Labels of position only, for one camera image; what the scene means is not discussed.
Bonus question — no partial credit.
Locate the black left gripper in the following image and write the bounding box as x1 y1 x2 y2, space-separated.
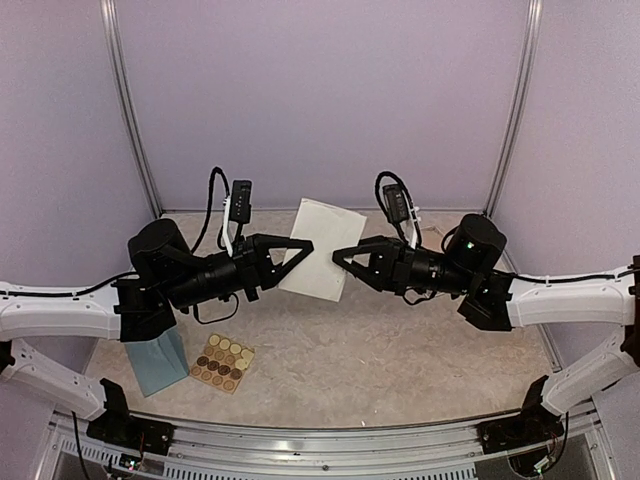
164 233 314 310

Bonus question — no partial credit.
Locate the beige lined letter paper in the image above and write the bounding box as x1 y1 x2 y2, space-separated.
278 198 367 302

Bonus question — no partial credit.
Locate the right aluminium frame post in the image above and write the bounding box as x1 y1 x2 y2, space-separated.
483 0 544 217

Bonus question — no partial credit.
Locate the aluminium frame post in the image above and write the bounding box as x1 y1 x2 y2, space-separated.
99 0 163 218
483 0 544 217

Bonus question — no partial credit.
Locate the aluminium front rail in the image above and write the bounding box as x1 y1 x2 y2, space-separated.
47 394 601 480

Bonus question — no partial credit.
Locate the left camera black cable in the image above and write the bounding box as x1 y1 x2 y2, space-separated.
192 167 231 251

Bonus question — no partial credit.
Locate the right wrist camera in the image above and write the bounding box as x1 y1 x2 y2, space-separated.
382 183 422 248

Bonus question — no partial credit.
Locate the teal blue envelope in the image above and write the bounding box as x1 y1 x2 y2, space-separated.
125 326 189 397

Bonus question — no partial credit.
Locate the camera black cable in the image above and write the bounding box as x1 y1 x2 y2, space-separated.
372 171 416 211
192 167 231 251

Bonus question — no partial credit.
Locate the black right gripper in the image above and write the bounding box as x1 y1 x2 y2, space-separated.
331 235 475 297

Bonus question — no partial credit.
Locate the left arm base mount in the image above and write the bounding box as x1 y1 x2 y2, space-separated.
86 378 175 456

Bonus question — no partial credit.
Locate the right camera black cable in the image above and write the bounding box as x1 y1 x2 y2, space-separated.
372 171 416 211

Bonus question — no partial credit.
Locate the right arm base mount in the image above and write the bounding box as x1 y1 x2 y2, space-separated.
477 375 565 454

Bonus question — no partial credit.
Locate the round sticker seal sheet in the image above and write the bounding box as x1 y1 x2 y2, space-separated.
189 333 255 394

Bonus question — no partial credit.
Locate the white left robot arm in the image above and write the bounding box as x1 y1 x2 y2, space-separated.
1 218 314 445

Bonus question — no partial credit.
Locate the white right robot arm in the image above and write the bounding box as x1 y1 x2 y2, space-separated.
332 214 639 444

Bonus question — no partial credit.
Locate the left aluminium frame post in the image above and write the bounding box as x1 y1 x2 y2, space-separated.
99 0 163 218

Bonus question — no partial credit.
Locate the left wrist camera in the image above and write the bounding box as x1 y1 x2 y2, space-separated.
219 180 253 256

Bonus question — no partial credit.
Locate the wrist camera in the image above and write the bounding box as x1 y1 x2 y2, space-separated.
382 183 422 248
219 180 253 256

